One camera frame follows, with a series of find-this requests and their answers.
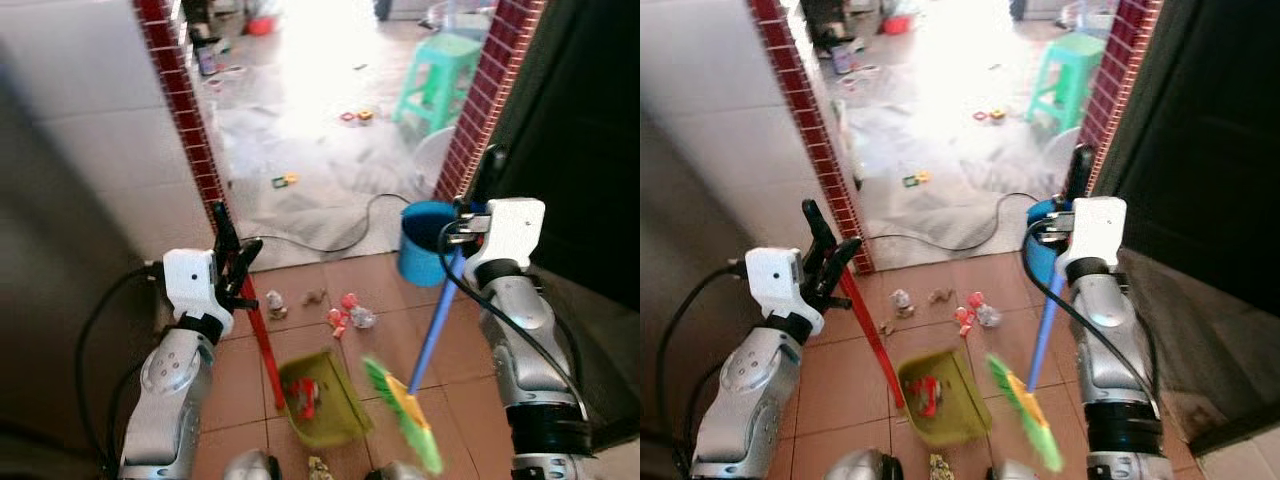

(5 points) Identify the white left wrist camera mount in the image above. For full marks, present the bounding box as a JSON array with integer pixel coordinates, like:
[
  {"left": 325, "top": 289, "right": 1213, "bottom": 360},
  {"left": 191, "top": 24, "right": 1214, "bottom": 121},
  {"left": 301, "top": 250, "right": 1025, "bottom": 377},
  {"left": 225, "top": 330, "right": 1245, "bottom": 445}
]
[
  {"left": 745, "top": 246, "right": 827, "bottom": 337},
  {"left": 163, "top": 249, "right": 234, "bottom": 337}
]

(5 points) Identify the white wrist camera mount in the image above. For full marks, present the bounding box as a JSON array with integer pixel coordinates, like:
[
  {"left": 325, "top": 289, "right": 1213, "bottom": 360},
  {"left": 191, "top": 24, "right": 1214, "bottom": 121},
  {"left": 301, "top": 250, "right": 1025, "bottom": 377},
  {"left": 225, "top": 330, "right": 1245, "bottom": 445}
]
[
  {"left": 745, "top": 246, "right": 827, "bottom": 337},
  {"left": 462, "top": 197, "right": 547, "bottom": 287},
  {"left": 163, "top": 249, "right": 234, "bottom": 337},
  {"left": 1054, "top": 195, "right": 1129, "bottom": 282}
]

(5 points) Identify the blue-handled green yellow broom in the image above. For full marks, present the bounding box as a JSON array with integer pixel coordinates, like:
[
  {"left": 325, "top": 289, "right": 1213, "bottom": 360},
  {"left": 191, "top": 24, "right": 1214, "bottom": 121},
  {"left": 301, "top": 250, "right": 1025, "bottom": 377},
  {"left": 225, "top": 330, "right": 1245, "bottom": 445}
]
[
  {"left": 984, "top": 268, "right": 1068, "bottom": 475},
  {"left": 361, "top": 248, "right": 468, "bottom": 477}
]

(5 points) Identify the blue plastic bucket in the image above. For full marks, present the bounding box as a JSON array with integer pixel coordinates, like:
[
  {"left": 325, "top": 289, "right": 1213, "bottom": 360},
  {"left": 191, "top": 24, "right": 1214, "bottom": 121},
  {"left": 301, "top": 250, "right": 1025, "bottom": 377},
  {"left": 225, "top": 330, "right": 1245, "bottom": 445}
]
[
  {"left": 1026, "top": 198, "right": 1077, "bottom": 285},
  {"left": 397, "top": 200, "right": 467, "bottom": 289}
]

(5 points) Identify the silver left robot knee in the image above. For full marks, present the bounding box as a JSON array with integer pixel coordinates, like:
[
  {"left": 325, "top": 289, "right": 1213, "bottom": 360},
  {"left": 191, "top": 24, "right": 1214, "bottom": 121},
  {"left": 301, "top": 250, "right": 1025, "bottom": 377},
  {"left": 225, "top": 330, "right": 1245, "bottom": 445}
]
[
  {"left": 221, "top": 449, "right": 282, "bottom": 480},
  {"left": 824, "top": 447, "right": 907, "bottom": 480}
]

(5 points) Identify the green plastic stool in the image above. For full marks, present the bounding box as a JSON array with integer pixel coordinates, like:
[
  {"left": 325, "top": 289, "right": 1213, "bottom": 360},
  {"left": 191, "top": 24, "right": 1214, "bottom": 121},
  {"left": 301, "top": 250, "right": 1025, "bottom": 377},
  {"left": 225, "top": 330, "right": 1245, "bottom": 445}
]
[
  {"left": 1024, "top": 32, "right": 1107, "bottom": 137},
  {"left": 392, "top": 32, "right": 484, "bottom": 137}
]

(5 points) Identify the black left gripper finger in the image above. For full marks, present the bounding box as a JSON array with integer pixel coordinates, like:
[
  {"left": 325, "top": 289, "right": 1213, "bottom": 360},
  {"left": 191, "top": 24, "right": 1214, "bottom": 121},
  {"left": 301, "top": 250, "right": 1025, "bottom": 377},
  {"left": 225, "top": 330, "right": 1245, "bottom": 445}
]
[
  {"left": 212, "top": 201, "right": 242, "bottom": 264},
  {"left": 825, "top": 237, "right": 864, "bottom": 294},
  {"left": 229, "top": 240, "right": 265, "bottom": 294},
  {"left": 802, "top": 198, "right": 836, "bottom": 264}
]

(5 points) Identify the dark door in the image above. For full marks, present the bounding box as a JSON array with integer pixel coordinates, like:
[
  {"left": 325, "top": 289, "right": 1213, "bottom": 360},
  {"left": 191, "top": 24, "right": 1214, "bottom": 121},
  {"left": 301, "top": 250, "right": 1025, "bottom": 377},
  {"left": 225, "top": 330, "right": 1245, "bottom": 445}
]
[
  {"left": 488, "top": 0, "right": 641, "bottom": 313},
  {"left": 1094, "top": 0, "right": 1280, "bottom": 289}
]

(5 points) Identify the red litter piece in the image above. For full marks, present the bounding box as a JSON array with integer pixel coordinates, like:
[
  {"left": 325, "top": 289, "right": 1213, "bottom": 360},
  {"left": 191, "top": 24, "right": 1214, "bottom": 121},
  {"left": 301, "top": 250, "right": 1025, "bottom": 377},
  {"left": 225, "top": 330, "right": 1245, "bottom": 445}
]
[
  {"left": 289, "top": 377, "right": 324, "bottom": 422},
  {"left": 907, "top": 374, "right": 945, "bottom": 419}
]

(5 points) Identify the red white wrapper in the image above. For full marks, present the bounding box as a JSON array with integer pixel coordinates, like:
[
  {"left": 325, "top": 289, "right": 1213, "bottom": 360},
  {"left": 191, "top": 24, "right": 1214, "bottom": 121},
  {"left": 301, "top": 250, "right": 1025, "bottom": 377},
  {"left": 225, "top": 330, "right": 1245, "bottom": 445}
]
[
  {"left": 327, "top": 292, "right": 361, "bottom": 340},
  {"left": 954, "top": 291, "right": 986, "bottom": 337}
]

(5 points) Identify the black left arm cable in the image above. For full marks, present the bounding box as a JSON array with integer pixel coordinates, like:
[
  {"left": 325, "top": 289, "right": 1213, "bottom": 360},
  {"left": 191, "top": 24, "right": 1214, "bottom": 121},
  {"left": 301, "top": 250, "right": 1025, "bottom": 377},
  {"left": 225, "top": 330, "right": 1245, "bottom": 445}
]
[
  {"left": 654, "top": 261, "right": 751, "bottom": 479},
  {"left": 74, "top": 262, "right": 167, "bottom": 477}
]

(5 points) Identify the white round basin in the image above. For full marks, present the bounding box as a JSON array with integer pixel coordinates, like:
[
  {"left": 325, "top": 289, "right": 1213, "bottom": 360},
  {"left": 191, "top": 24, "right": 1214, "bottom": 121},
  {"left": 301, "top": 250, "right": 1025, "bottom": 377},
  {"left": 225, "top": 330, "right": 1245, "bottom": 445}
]
[
  {"left": 1042, "top": 125, "right": 1087, "bottom": 193},
  {"left": 409, "top": 125, "right": 457, "bottom": 197}
]

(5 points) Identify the olive dustpan with red handle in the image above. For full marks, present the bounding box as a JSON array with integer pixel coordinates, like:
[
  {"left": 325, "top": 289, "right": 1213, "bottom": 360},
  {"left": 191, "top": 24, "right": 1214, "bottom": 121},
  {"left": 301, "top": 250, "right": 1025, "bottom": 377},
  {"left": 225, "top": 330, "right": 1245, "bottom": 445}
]
[
  {"left": 243, "top": 288, "right": 374, "bottom": 450},
  {"left": 838, "top": 265, "right": 992, "bottom": 447}
]

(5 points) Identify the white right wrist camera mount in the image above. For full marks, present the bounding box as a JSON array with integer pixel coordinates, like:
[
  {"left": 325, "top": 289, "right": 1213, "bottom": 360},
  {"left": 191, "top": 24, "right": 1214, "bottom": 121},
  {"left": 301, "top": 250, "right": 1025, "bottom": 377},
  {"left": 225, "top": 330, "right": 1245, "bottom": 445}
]
[
  {"left": 462, "top": 197, "right": 547, "bottom": 287},
  {"left": 1054, "top": 195, "right": 1129, "bottom": 282}
]

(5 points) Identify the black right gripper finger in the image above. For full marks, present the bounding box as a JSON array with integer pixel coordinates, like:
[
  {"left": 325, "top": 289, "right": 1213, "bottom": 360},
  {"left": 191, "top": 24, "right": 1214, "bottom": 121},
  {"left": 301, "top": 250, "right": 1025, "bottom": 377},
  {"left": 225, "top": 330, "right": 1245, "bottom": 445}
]
[
  {"left": 1065, "top": 143, "right": 1096, "bottom": 205},
  {"left": 471, "top": 145, "right": 507, "bottom": 207}
]

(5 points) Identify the black floor cable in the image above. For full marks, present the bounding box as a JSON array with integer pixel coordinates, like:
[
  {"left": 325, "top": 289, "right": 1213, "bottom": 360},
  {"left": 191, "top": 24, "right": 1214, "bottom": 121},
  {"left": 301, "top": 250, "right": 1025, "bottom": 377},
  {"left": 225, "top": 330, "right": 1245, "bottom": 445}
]
[
  {"left": 866, "top": 191, "right": 1043, "bottom": 254},
  {"left": 238, "top": 192, "right": 413, "bottom": 255}
]

